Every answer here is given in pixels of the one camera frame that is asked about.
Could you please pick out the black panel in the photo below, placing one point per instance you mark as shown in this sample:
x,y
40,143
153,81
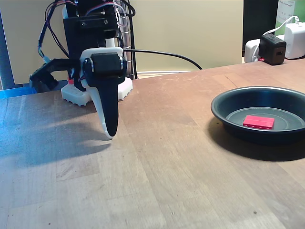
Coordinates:
x,y
259,19

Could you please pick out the white power adapter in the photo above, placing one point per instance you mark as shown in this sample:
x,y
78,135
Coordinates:
x,y
295,40

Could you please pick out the white power strip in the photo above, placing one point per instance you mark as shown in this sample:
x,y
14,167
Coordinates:
x,y
251,51

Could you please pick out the black cube charger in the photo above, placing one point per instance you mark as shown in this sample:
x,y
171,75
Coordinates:
x,y
271,50

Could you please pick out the green and white box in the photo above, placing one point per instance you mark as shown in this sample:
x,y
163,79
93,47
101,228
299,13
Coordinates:
x,y
286,12

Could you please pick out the dark grey frame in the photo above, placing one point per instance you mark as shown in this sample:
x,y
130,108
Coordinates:
x,y
6,59

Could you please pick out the blue strip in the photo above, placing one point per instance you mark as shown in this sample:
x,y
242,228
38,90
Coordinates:
x,y
12,93

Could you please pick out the red lego block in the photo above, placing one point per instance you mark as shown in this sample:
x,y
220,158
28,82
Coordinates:
x,y
258,121

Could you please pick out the black round shallow bin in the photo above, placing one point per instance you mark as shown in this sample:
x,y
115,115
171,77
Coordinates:
x,y
238,100

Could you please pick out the red black base clamp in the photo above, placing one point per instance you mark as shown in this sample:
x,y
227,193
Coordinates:
x,y
70,81

